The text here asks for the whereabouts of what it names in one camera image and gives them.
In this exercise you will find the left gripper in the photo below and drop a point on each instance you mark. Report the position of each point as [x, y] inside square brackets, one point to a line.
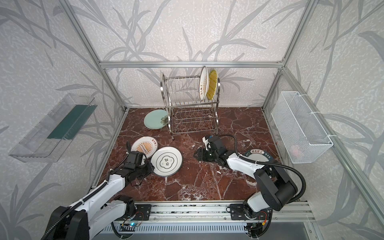
[143, 168]

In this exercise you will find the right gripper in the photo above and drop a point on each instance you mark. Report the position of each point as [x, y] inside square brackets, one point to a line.
[207, 154]

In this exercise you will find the small orange sun plate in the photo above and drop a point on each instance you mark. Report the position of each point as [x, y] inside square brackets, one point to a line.
[146, 145]

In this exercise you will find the white plate green emblem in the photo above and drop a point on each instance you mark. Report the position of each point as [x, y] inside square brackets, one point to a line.
[166, 161]

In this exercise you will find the large orange sun plate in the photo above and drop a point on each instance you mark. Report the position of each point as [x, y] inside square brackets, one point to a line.
[204, 83]

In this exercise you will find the yellow green striped plate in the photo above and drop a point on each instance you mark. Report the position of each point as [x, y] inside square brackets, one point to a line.
[213, 83]

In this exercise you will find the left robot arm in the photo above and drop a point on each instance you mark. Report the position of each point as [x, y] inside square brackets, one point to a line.
[87, 217]

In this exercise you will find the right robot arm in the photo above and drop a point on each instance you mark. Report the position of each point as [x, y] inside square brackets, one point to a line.
[278, 184]

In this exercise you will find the stainless steel dish rack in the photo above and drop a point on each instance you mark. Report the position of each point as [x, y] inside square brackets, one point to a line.
[191, 108]

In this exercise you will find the light green flower plate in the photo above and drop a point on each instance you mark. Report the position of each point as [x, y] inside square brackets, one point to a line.
[156, 119]

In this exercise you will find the white plate green rim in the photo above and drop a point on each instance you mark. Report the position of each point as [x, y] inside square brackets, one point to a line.
[258, 155]

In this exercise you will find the clear plastic tray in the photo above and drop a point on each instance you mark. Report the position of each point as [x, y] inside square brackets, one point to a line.
[50, 138]

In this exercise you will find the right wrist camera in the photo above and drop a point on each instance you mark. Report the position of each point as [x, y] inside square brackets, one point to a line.
[206, 142]

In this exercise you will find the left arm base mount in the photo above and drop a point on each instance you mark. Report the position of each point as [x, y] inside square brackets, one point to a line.
[139, 212]

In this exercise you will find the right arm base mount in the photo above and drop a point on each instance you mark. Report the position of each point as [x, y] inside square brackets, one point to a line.
[243, 211]

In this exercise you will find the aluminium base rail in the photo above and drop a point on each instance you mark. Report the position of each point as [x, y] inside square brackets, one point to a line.
[215, 212]

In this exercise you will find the white wire mesh basket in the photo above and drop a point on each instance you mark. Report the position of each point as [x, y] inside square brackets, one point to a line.
[302, 134]

